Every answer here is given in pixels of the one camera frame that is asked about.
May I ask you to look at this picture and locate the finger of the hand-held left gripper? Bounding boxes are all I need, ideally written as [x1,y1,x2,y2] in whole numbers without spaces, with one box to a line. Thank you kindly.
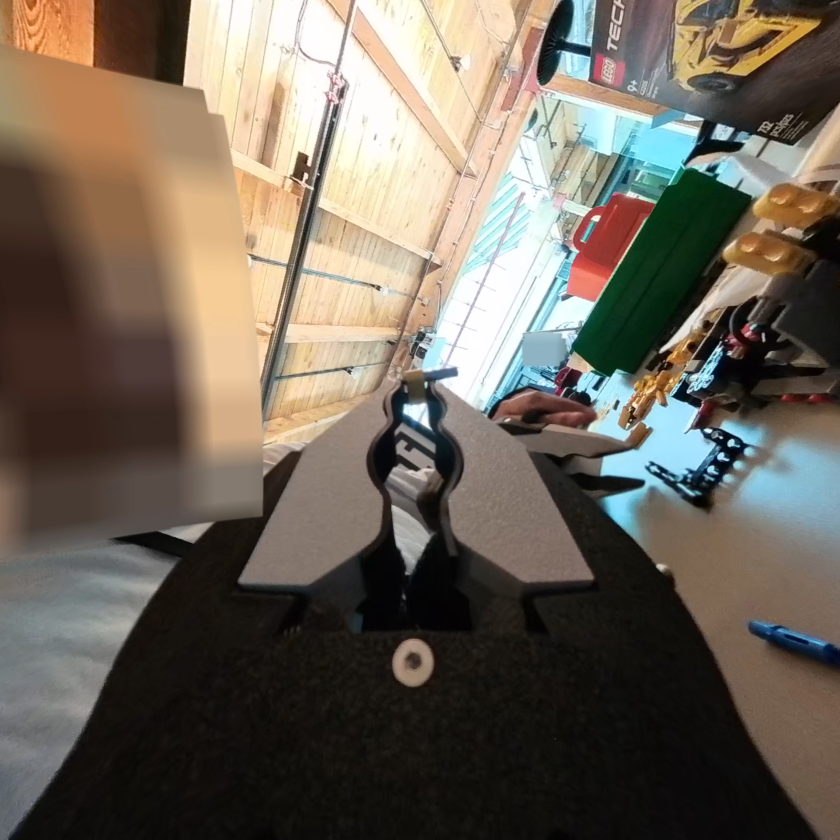
[559,459,648,499]
[497,423,643,462]

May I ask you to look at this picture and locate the lego set box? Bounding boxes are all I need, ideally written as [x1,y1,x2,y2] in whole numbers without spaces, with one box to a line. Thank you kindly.
[588,0,840,147]

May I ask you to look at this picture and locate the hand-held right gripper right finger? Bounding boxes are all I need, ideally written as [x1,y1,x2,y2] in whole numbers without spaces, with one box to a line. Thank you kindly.
[423,381,595,595]

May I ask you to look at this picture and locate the white paper bag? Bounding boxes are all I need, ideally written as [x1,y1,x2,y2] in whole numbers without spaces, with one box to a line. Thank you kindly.
[686,141,840,198]

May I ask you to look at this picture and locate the red plastic container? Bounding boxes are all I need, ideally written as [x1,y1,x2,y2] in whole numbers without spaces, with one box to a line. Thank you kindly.
[566,193,658,305]

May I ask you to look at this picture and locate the metal garage door rail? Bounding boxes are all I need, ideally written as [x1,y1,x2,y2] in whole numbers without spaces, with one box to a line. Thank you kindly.
[261,69,350,421]

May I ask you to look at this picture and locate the small black tan lego pin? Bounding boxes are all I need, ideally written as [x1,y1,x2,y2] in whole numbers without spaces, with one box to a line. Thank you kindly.
[402,366,458,401]

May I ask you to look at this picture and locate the black round fan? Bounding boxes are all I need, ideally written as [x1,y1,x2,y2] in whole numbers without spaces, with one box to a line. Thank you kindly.
[535,0,595,88]

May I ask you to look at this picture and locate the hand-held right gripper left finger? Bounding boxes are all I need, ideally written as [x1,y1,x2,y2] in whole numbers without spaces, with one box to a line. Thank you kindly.
[238,382,399,594]

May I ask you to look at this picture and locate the blue lego pin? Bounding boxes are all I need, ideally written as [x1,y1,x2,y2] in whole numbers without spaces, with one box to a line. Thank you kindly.
[748,619,840,668]

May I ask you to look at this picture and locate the green storage box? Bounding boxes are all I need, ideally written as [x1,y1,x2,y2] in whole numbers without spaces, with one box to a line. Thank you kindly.
[569,167,753,377]

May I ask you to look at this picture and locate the yellow black lego car model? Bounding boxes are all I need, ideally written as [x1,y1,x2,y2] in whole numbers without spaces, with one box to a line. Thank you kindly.
[619,182,840,427]

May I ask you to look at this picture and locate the person's left hand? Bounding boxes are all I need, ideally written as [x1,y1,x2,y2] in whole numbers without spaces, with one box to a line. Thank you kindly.
[489,386,599,431]

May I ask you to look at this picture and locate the person's grey shirt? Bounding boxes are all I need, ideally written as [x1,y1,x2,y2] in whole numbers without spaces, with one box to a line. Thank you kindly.
[0,441,454,840]

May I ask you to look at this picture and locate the black lego beam assembly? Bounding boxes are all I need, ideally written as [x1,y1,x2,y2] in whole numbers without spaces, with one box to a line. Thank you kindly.
[646,427,750,508]

